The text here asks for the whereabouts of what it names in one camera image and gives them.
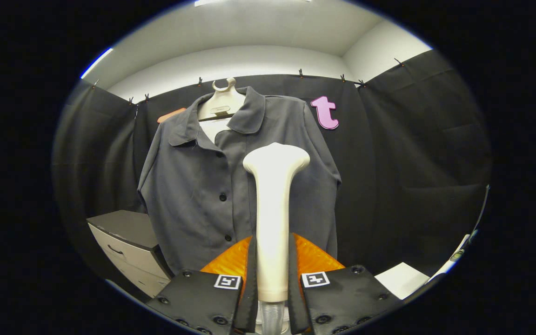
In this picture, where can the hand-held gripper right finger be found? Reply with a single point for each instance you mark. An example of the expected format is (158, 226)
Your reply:
(294, 298)

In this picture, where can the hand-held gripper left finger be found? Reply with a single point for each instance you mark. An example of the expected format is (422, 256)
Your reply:
(251, 298)

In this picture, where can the cream garment steamer head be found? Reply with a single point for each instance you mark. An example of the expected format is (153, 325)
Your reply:
(272, 218)

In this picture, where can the dark grey button shirt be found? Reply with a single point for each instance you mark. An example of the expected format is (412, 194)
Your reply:
(189, 186)

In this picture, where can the cream clothes hanger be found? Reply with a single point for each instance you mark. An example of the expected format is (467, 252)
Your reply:
(221, 100)

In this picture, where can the grey top drawer cabinet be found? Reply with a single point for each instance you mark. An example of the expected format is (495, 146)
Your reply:
(123, 225)

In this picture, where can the yellow tape roll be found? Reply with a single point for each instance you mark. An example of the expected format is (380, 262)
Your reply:
(457, 255)

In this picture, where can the black backdrop cloth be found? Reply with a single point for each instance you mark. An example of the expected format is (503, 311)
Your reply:
(412, 163)

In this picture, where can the row of backdrop clips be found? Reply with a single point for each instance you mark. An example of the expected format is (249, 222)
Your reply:
(300, 73)

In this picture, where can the narrow ceiling light panel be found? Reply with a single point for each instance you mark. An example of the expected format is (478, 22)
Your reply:
(96, 63)

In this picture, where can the large ceiling light panel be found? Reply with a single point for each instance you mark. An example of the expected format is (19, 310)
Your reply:
(212, 2)

